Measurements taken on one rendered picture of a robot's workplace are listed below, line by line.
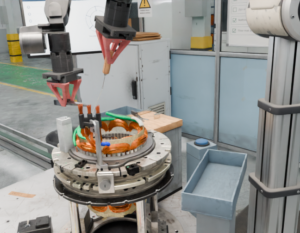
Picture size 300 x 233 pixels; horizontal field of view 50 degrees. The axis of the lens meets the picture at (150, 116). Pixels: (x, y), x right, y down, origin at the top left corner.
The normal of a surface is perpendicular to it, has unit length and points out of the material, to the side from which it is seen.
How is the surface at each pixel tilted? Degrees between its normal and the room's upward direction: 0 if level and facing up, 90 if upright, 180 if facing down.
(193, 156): 90
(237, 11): 90
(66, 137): 90
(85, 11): 83
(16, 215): 0
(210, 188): 0
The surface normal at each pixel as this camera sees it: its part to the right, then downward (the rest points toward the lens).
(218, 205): -0.39, 0.29
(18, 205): -0.04, -0.95
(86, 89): -0.67, 0.25
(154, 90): 0.75, 0.17
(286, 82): 0.19, 0.29
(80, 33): 0.35, 0.15
